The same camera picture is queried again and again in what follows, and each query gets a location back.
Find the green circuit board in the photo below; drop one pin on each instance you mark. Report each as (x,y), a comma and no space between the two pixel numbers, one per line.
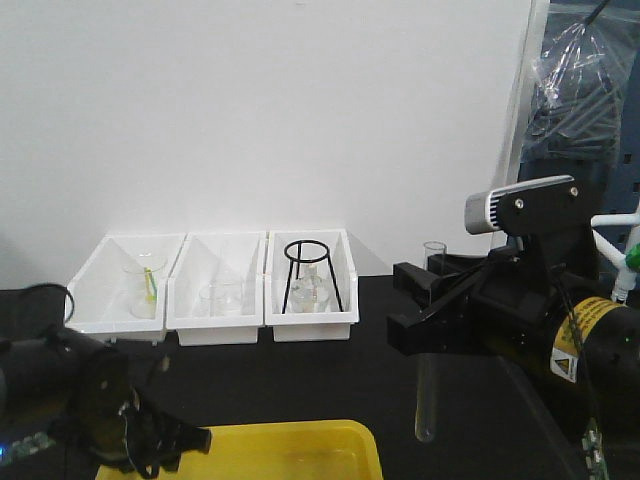
(593,451)

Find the black wire tripod stand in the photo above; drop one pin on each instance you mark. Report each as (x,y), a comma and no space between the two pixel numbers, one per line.
(308,251)

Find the clear beaker with green stick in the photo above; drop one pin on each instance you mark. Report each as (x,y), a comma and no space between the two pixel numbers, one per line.
(142,274)

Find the clear glass beaker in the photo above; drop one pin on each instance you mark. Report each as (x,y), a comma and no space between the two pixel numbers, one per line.
(222,298)

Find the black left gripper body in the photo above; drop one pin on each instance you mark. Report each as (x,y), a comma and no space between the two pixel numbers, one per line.
(119,427)

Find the white bin middle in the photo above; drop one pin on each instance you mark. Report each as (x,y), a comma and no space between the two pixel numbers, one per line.
(207,257)

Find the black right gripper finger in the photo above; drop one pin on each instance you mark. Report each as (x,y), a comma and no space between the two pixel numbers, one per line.
(424,285)
(444,327)

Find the white bin left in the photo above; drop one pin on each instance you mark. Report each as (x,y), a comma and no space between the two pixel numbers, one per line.
(100,307)

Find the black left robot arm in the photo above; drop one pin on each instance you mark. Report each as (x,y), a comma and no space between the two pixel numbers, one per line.
(69,389)

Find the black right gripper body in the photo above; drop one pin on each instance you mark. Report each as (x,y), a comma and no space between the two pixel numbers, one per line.
(524,300)

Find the yellow plastic tray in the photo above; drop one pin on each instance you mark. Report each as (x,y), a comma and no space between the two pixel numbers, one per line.
(318,449)

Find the white bin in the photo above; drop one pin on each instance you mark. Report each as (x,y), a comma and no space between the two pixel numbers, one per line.
(207,257)
(331,325)
(100,307)

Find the white bin right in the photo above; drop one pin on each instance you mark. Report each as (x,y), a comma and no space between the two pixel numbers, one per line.
(331,325)

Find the tall clear test tube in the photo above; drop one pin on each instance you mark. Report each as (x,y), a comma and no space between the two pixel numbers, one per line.
(428,383)

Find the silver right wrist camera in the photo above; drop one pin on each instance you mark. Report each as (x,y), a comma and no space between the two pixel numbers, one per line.
(480,213)

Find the clear glass flask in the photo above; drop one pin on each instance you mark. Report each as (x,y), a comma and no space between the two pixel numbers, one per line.
(310,293)

